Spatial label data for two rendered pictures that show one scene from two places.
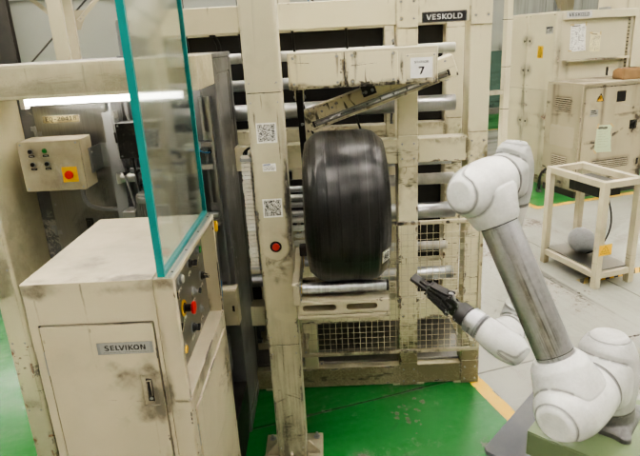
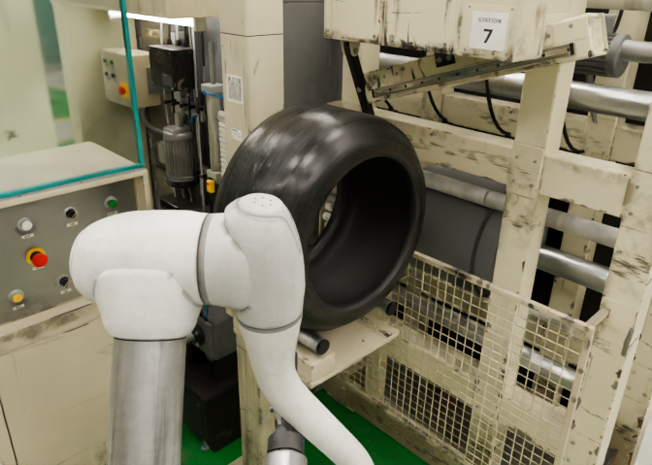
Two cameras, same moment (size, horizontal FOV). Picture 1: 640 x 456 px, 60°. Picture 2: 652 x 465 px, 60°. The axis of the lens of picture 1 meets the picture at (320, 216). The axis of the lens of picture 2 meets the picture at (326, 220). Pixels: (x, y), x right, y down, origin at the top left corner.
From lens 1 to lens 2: 1.56 m
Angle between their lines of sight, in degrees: 42
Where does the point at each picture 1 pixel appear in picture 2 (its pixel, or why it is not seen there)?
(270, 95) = (238, 39)
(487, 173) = (104, 238)
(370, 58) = (417, 4)
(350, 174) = (258, 174)
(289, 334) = not seen: hidden behind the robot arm
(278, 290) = not seen: hidden behind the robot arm
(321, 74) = (357, 20)
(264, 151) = (233, 113)
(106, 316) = not seen: outside the picture
